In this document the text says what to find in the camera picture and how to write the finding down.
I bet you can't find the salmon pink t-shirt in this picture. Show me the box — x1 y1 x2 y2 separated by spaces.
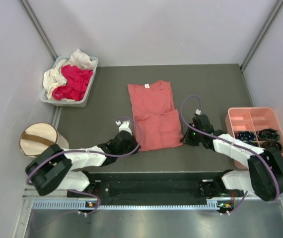
128 80 183 151

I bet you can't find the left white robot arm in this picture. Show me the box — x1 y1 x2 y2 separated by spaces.
25 130 141 197

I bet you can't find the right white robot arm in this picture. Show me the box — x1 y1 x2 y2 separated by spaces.
182 114 283 201

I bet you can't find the blue patterned coiled item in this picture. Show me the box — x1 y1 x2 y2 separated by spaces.
236 131 256 142

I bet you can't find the pink divided organizer tray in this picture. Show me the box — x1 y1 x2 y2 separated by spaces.
225 107 283 156

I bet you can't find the dark coiled item back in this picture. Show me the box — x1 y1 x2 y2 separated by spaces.
257 128 280 141

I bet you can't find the dark coiled item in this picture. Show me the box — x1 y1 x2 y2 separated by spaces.
257 128 280 141
263 141 283 151

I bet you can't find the magenta t-shirt in bin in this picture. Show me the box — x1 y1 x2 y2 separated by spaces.
52 65 93 101

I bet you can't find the dark coiled item front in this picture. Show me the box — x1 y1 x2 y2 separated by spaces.
263 141 283 151

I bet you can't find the grey plastic laundry bin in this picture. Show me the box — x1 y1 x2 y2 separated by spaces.
40 56 99 108

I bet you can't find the round cream fabric basket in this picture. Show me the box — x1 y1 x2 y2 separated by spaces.
19 122 70 158

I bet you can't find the cream t-shirt in bin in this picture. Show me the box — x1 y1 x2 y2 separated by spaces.
43 49 95 104

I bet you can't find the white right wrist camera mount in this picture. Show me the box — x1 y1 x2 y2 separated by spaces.
195 109 202 116

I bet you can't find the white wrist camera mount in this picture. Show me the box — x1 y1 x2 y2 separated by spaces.
115 120 133 135
195 109 202 116

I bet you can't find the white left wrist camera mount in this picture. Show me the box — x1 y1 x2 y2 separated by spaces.
115 120 133 135

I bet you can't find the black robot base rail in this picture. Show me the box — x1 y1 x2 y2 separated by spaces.
67 171 244 206

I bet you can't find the slotted cable duct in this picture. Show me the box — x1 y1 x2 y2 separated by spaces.
32 200 234 210

